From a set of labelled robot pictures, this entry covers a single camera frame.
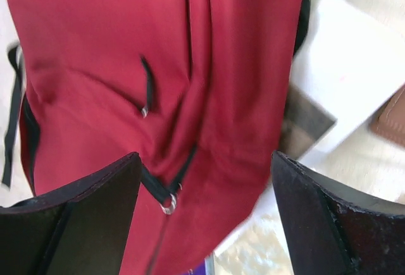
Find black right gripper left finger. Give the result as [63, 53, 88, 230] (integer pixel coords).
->
[1, 153, 142, 275]

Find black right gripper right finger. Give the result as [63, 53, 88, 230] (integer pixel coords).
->
[271, 151, 404, 274]

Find brown leather wallet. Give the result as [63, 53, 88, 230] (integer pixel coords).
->
[370, 85, 404, 147]

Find red backpack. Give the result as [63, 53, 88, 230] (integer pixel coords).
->
[7, 0, 302, 274]

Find purple paperback book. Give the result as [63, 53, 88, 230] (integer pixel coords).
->
[187, 257, 215, 275]

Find white coffee photo notebook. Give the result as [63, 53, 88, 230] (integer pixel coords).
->
[280, 0, 404, 167]

